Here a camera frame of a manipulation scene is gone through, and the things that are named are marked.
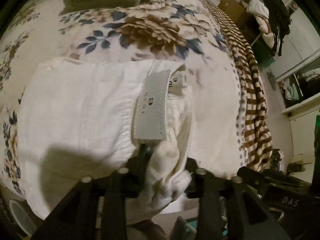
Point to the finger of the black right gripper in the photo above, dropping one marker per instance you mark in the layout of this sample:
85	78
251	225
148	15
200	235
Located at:
268	180

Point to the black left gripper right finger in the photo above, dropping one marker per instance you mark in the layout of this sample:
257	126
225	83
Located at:
229	209

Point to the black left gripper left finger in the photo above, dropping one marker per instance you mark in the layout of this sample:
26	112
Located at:
95	208

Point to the white pants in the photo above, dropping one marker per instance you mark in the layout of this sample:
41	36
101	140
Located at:
79	120

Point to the brown striped blanket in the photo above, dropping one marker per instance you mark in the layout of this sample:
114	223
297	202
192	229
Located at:
258	139

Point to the white cup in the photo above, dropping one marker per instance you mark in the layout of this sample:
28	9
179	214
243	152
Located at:
22	218

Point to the white shelf unit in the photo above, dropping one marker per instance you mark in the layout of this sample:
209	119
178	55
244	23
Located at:
294	95

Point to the floral fleece blanket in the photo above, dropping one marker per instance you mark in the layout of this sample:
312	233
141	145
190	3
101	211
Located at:
185	31

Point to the pile of clothes on chair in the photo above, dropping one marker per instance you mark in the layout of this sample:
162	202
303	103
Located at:
274	22

